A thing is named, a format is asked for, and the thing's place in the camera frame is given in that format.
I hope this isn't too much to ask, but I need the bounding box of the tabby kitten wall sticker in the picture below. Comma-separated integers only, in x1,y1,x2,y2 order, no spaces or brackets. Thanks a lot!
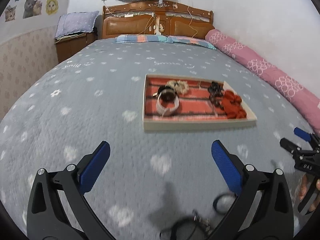
4,5,17,22

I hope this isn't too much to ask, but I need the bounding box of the orange fabric scrunchie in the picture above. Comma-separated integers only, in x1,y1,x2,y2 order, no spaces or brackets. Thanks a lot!
221,90,247,119

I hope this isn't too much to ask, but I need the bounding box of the black claw hair clip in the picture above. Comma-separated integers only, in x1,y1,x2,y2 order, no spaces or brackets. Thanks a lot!
207,81,223,98

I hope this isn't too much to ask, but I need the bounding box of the lavender dotted cushion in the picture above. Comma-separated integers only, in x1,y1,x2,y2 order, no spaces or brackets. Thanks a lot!
55,11,99,39

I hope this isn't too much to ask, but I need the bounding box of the yellow charging cable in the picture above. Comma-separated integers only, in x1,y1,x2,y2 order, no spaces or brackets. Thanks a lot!
186,5,200,40

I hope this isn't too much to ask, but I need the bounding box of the striped pillow left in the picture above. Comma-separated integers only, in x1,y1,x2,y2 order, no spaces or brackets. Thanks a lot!
114,35,172,43

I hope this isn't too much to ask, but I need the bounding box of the cream braided hair tie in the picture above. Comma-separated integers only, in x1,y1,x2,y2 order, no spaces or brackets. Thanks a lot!
166,80,190,95

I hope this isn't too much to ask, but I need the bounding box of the black fuzzy scrunchie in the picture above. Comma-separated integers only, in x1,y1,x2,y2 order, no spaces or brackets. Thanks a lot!
157,86,177,102

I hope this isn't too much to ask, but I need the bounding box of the wooden nightstand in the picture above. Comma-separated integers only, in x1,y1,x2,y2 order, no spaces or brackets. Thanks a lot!
54,33,98,63

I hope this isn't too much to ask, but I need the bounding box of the grey patterned bedspread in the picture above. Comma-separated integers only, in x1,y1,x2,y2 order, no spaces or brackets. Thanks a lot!
1,40,312,239

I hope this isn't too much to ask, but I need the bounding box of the brick-pattern jewelry tray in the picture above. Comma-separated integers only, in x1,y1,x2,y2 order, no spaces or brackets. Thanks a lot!
142,74,257,132

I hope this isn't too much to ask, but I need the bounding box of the yellow flower cat sticker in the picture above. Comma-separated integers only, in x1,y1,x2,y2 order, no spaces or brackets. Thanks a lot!
46,0,59,15

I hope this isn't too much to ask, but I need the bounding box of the person right hand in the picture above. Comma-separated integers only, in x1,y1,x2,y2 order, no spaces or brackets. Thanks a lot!
298,174,320,212

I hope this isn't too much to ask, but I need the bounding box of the black cord bracelet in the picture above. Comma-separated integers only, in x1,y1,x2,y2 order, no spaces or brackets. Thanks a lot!
159,209,216,240

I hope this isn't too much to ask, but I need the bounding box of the pink rolled quilt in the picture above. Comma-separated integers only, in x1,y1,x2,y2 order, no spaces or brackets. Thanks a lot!
205,29,320,133

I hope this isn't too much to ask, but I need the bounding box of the wooden headboard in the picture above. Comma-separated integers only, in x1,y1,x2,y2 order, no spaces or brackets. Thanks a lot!
101,1,214,39

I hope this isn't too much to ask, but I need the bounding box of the striped pillow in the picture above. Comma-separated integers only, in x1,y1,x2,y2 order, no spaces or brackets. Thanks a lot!
114,35,172,43
168,36,216,50

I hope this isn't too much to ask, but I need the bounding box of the grey cats wall sticker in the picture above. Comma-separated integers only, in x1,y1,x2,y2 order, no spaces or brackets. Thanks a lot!
23,0,42,19

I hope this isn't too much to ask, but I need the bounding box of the striped pillow right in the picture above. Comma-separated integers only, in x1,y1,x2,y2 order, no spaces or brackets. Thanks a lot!
168,36,216,50

